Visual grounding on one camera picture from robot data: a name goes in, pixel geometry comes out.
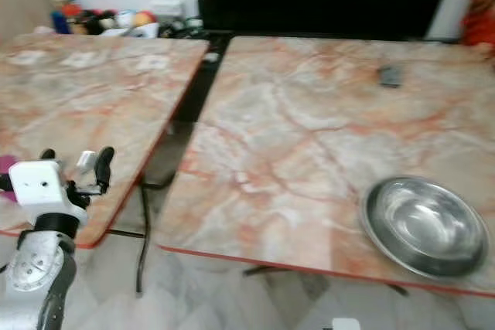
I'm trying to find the red figure statue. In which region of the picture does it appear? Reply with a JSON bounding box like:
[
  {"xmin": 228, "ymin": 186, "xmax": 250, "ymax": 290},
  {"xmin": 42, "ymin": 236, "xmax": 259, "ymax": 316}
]
[{"xmin": 461, "ymin": 0, "xmax": 495, "ymax": 46}]

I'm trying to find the orange round doll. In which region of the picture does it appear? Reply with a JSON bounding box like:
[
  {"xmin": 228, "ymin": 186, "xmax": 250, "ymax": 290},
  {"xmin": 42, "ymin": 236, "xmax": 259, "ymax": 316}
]
[{"xmin": 135, "ymin": 9, "xmax": 157, "ymax": 28}]

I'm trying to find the small black box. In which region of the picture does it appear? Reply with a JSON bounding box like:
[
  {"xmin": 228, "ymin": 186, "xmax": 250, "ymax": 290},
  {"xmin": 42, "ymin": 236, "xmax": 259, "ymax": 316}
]
[{"xmin": 378, "ymin": 65, "xmax": 404, "ymax": 88}]

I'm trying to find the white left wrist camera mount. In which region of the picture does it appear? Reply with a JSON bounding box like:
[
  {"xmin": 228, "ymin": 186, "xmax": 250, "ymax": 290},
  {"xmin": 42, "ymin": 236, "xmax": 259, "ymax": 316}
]
[{"xmin": 8, "ymin": 158, "xmax": 90, "ymax": 226}]

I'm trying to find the wooden cabinet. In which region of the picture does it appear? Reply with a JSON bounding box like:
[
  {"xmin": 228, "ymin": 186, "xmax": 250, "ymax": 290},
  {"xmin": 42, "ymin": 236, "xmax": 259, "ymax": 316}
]
[{"xmin": 0, "ymin": 0, "xmax": 60, "ymax": 35}]

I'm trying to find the white round doll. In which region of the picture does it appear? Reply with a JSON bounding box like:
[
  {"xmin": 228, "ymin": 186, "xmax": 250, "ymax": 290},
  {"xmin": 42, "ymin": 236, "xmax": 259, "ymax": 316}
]
[{"xmin": 114, "ymin": 10, "xmax": 135, "ymax": 29}]

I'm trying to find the blue cylinder toy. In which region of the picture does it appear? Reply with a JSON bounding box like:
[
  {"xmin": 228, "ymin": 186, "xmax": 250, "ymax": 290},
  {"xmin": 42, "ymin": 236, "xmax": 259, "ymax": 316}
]
[{"xmin": 53, "ymin": 10, "xmax": 70, "ymax": 33}]

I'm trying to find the white paper tray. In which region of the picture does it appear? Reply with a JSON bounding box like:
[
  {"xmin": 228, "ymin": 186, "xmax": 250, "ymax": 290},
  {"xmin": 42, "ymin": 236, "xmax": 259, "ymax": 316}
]
[{"xmin": 116, "ymin": 23, "xmax": 160, "ymax": 38}]

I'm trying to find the white wall outlet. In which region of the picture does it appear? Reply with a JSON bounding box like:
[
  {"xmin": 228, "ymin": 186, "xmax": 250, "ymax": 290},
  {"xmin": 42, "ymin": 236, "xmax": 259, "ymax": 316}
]
[{"xmin": 151, "ymin": 0, "xmax": 186, "ymax": 18}]

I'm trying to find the black round doll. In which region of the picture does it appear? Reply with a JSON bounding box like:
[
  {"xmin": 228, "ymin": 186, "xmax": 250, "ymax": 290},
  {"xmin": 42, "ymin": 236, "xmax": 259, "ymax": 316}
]
[{"xmin": 81, "ymin": 10, "xmax": 113, "ymax": 34}]

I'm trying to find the large steel bowl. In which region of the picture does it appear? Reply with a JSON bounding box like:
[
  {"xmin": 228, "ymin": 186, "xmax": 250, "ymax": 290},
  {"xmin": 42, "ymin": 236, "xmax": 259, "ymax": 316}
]
[{"xmin": 360, "ymin": 175, "xmax": 490, "ymax": 281}]

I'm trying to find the marble pattern folding table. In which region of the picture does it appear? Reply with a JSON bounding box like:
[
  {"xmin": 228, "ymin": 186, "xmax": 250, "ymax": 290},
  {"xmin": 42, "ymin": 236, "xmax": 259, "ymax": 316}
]
[
  {"xmin": 0, "ymin": 32, "xmax": 211, "ymax": 294},
  {"xmin": 157, "ymin": 35, "xmax": 495, "ymax": 300}
]

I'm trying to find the purple plastic cup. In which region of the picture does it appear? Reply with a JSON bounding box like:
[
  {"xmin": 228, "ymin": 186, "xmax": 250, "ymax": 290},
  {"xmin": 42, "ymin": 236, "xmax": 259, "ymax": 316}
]
[{"xmin": 0, "ymin": 155, "xmax": 19, "ymax": 203}]

